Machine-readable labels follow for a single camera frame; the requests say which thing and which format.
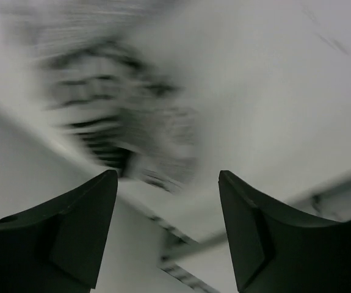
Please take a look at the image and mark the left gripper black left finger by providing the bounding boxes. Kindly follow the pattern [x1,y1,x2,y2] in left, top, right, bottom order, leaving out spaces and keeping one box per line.
[0,170,118,293]

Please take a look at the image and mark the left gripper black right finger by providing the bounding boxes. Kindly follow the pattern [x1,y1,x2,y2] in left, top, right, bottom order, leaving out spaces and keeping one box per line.
[219,170,351,293]

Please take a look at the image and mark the newspaper print trousers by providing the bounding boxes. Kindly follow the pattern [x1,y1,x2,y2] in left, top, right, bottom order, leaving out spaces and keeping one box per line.
[35,39,200,194]

